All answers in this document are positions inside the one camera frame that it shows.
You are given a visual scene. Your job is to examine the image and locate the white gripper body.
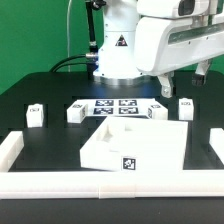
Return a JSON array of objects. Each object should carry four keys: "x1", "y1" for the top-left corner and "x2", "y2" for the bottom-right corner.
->
[{"x1": 134, "y1": 17, "x2": 224, "y2": 76}]

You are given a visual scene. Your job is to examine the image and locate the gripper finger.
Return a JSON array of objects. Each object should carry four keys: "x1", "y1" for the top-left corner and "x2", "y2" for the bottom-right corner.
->
[
  {"x1": 192, "y1": 60, "x2": 211, "y2": 86},
  {"x1": 158, "y1": 73, "x2": 173, "y2": 98}
]

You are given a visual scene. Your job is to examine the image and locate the white square table top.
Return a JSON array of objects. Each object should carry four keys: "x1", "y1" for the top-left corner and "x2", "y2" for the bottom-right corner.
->
[{"x1": 80, "y1": 117, "x2": 188, "y2": 172}]

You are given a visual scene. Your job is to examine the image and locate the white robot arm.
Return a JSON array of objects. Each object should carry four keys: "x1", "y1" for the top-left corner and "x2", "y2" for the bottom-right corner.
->
[{"x1": 90, "y1": 0, "x2": 224, "y2": 98}]

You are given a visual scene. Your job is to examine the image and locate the AprilTag base sheet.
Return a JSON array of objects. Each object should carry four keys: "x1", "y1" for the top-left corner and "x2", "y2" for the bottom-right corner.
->
[{"x1": 74, "y1": 98, "x2": 155, "y2": 116}]

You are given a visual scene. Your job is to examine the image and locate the white U-shaped obstacle fence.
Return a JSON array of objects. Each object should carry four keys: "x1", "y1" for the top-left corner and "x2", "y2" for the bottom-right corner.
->
[{"x1": 0, "y1": 131, "x2": 224, "y2": 199}]

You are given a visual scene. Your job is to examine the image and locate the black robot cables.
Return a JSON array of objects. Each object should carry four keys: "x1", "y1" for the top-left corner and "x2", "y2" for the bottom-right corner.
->
[{"x1": 49, "y1": 0, "x2": 107, "y2": 73}]

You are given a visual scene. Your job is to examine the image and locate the white thin cable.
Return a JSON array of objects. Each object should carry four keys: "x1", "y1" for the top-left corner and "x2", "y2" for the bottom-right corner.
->
[{"x1": 66, "y1": 0, "x2": 73, "y2": 73}]

